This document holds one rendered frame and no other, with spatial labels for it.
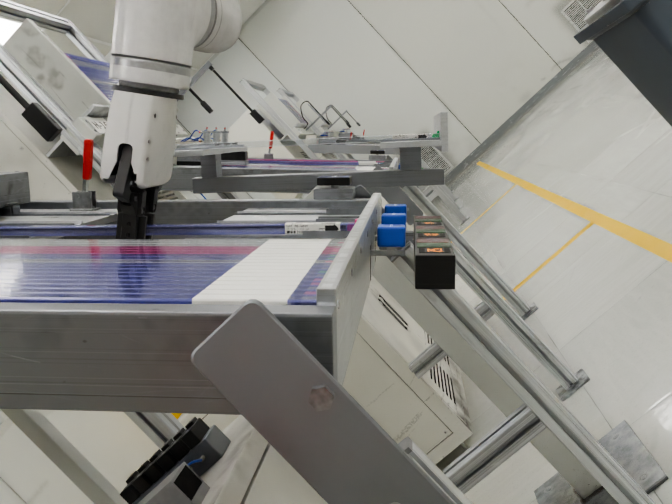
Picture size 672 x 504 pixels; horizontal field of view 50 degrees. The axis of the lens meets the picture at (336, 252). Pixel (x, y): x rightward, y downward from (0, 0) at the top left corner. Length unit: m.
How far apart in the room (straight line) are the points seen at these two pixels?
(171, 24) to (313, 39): 7.85
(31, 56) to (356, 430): 1.93
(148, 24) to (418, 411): 1.43
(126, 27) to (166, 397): 0.45
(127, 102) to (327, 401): 0.48
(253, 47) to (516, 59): 3.01
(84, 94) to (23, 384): 1.71
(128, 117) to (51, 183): 1.31
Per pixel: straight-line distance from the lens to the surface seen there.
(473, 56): 8.55
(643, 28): 1.05
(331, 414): 0.37
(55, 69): 2.18
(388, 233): 0.76
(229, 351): 0.37
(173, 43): 0.78
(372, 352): 1.93
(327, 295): 0.42
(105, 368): 0.45
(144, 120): 0.77
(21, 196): 1.18
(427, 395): 1.97
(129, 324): 0.43
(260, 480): 0.93
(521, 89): 8.58
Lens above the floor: 0.77
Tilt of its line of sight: 3 degrees down
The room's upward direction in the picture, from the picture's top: 43 degrees counter-clockwise
